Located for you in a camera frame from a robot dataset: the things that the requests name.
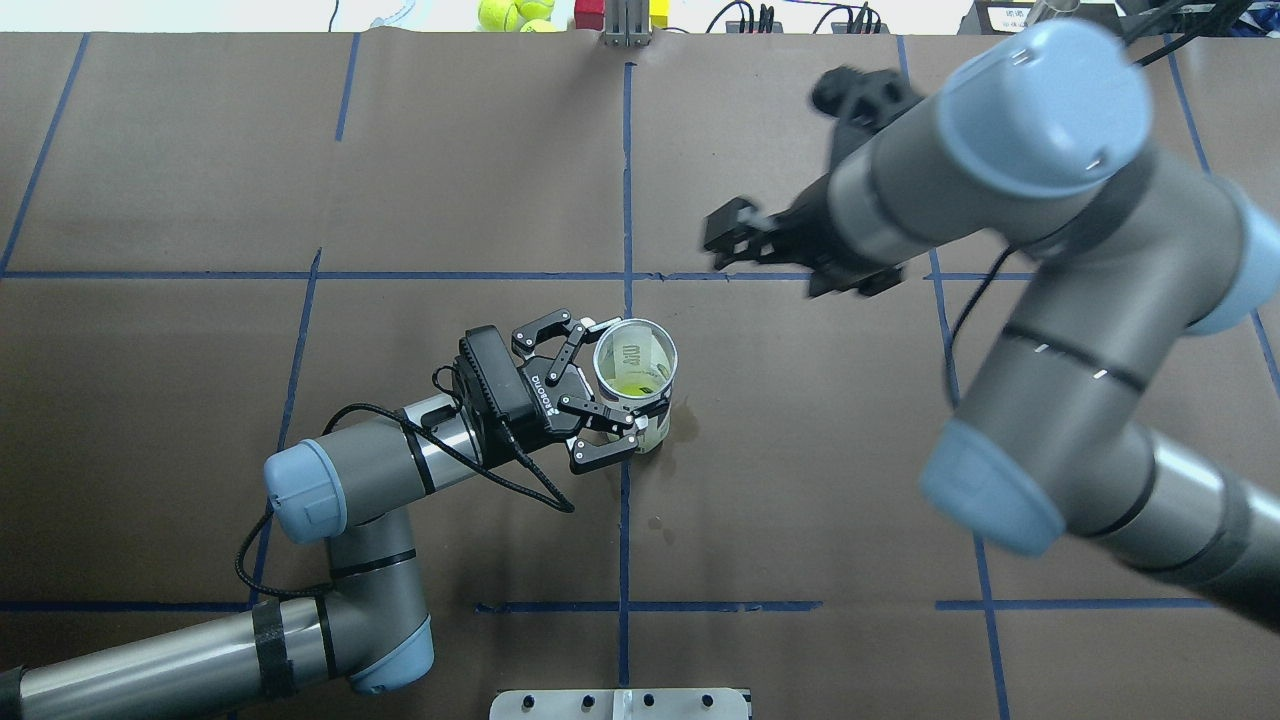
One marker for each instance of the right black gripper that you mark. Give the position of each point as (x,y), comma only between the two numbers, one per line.
(812,228)

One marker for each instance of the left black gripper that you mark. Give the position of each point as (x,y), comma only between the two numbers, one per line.
(545,398)

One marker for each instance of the tennis ball with black lettering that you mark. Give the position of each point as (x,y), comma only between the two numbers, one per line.
(636,385)

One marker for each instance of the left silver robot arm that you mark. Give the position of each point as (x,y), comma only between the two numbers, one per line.
(333,559)

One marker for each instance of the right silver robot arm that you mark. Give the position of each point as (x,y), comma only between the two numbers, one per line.
(1045,139)

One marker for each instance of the spare tennis ball on desk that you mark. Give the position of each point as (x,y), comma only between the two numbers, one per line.
(536,9)
(498,16)
(538,26)

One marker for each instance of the black electronics box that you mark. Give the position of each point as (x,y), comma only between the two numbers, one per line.
(859,19)
(743,18)

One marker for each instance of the yellow cube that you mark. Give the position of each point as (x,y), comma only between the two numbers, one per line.
(658,12)

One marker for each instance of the red cube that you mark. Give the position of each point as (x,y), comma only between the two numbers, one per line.
(589,14)

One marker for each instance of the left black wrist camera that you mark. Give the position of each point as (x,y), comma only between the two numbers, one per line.
(494,389)

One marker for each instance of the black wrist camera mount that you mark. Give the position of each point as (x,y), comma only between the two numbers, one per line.
(861,103)

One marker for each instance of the aluminium frame post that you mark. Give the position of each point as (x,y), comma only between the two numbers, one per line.
(627,23)

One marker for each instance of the white mounting post with base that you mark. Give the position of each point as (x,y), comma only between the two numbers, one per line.
(624,703)

